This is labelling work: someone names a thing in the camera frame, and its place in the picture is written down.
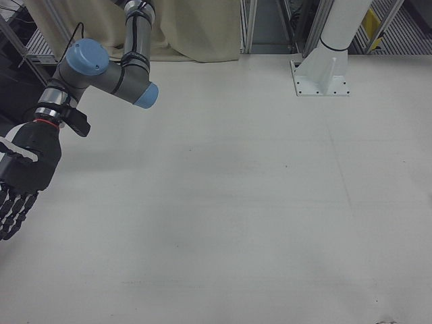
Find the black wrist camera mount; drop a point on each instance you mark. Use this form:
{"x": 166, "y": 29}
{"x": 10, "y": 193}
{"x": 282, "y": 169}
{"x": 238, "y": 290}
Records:
{"x": 79, "y": 123}

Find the white pedestal column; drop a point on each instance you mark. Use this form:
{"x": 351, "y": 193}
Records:
{"x": 341, "y": 23}

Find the black dexterous robot hand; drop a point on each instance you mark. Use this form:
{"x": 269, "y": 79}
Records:
{"x": 37, "y": 158}

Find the aluminium frame with panel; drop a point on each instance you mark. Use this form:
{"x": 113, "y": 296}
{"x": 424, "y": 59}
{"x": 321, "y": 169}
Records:
{"x": 244, "y": 27}

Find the metal shelf rack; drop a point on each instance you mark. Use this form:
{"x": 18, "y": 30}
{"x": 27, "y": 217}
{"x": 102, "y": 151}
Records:
{"x": 37, "y": 44}

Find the aluminium frame with grating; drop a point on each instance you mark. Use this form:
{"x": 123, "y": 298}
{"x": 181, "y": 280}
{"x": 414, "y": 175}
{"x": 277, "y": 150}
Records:
{"x": 405, "y": 37}

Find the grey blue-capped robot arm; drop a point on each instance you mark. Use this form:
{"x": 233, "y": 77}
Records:
{"x": 101, "y": 76}

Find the beige curtain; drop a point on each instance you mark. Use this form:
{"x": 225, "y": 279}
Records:
{"x": 195, "y": 27}

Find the yellow tag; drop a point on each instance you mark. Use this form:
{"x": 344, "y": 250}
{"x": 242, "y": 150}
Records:
{"x": 371, "y": 20}

